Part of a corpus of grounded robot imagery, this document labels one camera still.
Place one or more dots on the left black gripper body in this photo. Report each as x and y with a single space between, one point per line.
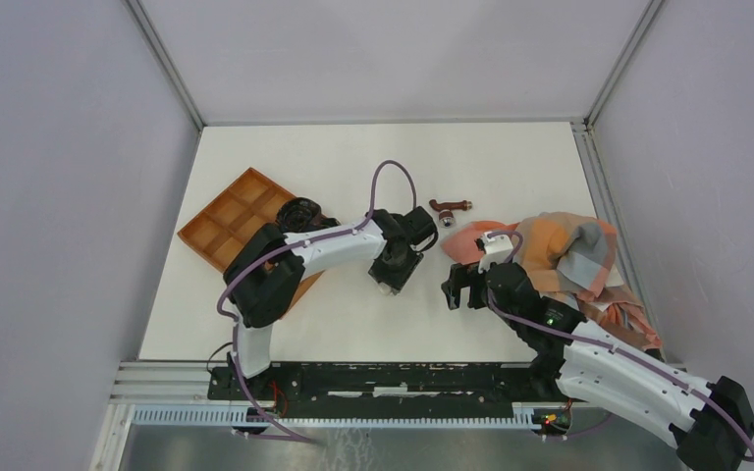
395 274

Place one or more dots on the brown water faucet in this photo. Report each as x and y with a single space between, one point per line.
446 210

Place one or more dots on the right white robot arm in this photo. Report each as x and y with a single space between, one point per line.
710 425

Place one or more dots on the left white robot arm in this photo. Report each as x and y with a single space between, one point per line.
263 279

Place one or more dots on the orange grey checkered cloth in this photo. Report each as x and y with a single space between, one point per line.
573 259

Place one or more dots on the orange compartment tray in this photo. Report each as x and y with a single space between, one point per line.
222 228

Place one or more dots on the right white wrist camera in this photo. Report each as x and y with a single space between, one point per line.
495 250

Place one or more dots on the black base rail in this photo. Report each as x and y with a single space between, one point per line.
326 390

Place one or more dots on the aluminium frame rail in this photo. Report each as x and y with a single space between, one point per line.
178 415

